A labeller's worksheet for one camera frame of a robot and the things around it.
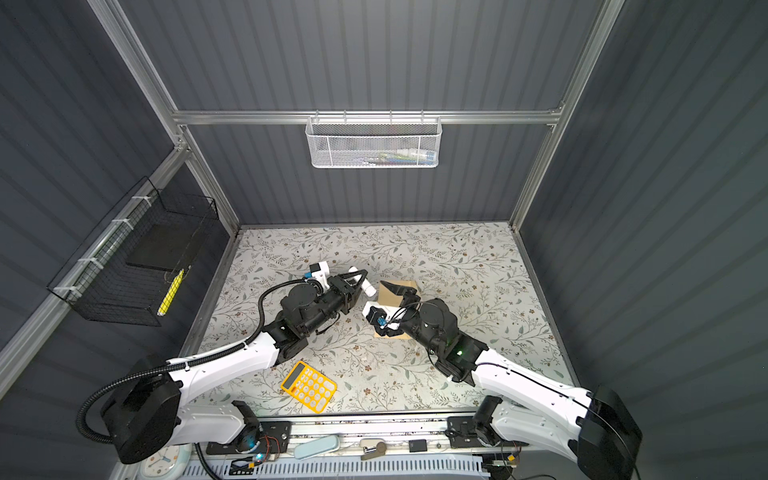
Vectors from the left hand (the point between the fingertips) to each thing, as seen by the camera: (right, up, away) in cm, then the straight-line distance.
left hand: (370, 273), depth 73 cm
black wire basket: (-59, 0, -2) cm, 59 cm away
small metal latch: (+3, -42, -3) cm, 42 cm away
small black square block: (+12, -42, -1) cm, 44 cm away
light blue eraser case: (-12, -41, -4) cm, 43 cm away
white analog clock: (-47, -44, -5) cm, 64 cm away
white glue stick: (-1, -3, -1) cm, 4 cm away
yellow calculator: (-17, -32, +7) cm, 37 cm away
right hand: (+4, -4, -2) cm, 6 cm away
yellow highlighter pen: (-46, -5, -5) cm, 47 cm away
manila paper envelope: (+5, -4, -7) cm, 9 cm away
